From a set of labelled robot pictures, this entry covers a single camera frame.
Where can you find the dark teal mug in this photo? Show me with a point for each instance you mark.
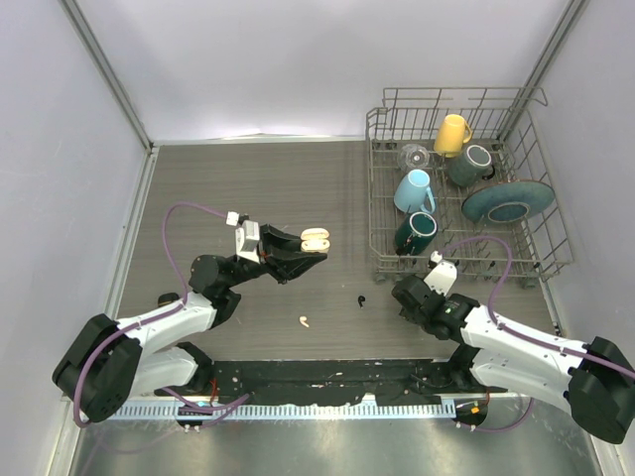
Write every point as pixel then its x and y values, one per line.
pixel 415 234

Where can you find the metal wire dish rack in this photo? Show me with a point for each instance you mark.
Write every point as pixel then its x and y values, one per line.
pixel 501 122

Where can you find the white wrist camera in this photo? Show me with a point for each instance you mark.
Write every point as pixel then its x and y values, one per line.
pixel 246 234
pixel 442 275

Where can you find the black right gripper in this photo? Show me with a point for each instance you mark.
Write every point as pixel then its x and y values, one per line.
pixel 409 314

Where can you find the aluminium frame rail left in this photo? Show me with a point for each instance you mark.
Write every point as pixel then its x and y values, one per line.
pixel 130 230

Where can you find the light blue mug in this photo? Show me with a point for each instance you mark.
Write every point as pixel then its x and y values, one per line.
pixel 414 193

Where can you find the yellow mug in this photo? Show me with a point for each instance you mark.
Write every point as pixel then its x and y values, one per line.
pixel 453 134

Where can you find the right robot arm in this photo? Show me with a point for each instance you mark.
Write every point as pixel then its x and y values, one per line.
pixel 592 382

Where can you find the blue ceramic plate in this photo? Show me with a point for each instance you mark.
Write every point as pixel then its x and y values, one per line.
pixel 508 202

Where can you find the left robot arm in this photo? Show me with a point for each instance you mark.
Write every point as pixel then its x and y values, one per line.
pixel 111 361

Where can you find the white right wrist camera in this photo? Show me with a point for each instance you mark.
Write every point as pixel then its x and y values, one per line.
pixel 442 275

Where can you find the clear glass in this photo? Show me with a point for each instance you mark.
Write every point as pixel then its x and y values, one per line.
pixel 413 157

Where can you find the cream earbud charging case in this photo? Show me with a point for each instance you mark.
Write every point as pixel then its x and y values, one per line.
pixel 315 240

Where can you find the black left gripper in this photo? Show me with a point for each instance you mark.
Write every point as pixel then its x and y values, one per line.
pixel 282 254

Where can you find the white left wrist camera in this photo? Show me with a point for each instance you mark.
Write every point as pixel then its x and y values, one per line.
pixel 246 234

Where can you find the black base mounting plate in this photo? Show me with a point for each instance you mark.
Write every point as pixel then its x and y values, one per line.
pixel 335 383

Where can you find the white slotted cable duct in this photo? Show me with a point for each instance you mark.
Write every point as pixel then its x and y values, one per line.
pixel 367 409

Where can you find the dark grey-green mug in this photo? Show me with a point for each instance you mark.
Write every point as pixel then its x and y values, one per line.
pixel 473 164

